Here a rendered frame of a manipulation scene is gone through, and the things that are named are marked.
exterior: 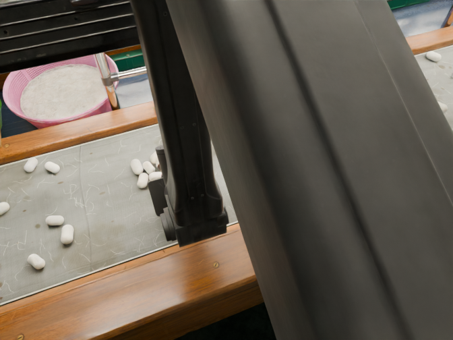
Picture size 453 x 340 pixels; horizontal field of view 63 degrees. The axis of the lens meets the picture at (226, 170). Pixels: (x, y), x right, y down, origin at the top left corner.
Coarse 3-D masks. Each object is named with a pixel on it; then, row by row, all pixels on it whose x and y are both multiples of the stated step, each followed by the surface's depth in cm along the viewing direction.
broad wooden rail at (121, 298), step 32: (160, 256) 64; (192, 256) 64; (224, 256) 64; (64, 288) 61; (96, 288) 60; (128, 288) 60; (160, 288) 60; (192, 288) 60; (224, 288) 61; (256, 288) 67; (0, 320) 57; (32, 320) 57; (64, 320) 57; (96, 320) 57; (128, 320) 57; (160, 320) 59; (192, 320) 67
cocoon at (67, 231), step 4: (64, 228) 67; (68, 228) 67; (72, 228) 67; (64, 232) 66; (68, 232) 66; (72, 232) 67; (64, 236) 66; (68, 236) 66; (72, 236) 67; (64, 240) 66; (68, 240) 66; (72, 240) 67
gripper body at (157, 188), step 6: (156, 180) 63; (162, 180) 64; (150, 186) 63; (156, 186) 64; (162, 186) 64; (150, 192) 64; (156, 192) 64; (162, 192) 64; (156, 198) 64; (162, 198) 64; (156, 204) 64; (162, 204) 65; (156, 210) 64; (162, 210) 65
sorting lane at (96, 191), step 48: (96, 144) 81; (144, 144) 81; (0, 192) 73; (48, 192) 74; (96, 192) 74; (144, 192) 74; (0, 240) 67; (48, 240) 68; (96, 240) 68; (144, 240) 68; (0, 288) 62; (48, 288) 62
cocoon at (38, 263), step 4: (32, 256) 64; (36, 256) 64; (28, 260) 64; (32, 260) 63; (36, 260) 63; (40, 260) 63; (32, 264) 63; (36, 264) 63; (40, 264) 63; (44, 264) 64; (36, 268) 63; (40, 268) 64
